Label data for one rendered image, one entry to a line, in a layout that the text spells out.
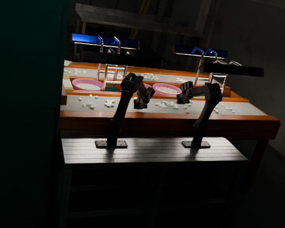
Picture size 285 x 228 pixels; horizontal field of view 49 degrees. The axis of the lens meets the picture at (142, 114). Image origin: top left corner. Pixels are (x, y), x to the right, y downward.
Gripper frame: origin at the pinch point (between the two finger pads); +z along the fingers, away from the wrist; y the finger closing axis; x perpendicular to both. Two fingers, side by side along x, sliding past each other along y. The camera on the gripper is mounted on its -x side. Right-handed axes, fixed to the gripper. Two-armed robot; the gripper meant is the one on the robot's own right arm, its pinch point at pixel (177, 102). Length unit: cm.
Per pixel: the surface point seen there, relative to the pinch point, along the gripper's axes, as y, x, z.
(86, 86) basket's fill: 62, -23, 39
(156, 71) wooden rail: -21, -57, 75
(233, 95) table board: -90, -24, 44
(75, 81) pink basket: 70, -28, 43
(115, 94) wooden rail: 43.4, -11.0, 21.3
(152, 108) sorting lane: 18.3, 3.7, 7.3
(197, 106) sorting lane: -25.3, -0.4, 12.2
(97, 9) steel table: -6, -232, 245
